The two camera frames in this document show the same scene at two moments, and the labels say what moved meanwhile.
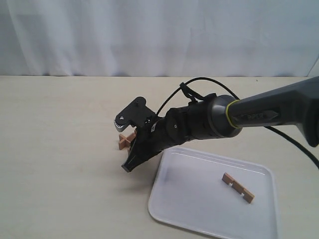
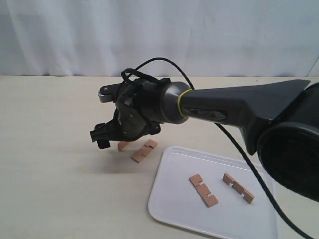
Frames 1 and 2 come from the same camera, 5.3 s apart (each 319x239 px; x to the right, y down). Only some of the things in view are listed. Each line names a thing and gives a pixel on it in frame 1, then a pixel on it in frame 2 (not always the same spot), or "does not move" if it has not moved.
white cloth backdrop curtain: [159, 38] does not move
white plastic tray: [188, 191] does not move
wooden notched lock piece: [247, 195] does not move
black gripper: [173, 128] to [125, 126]
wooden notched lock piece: [128, 148] to [210, 200]
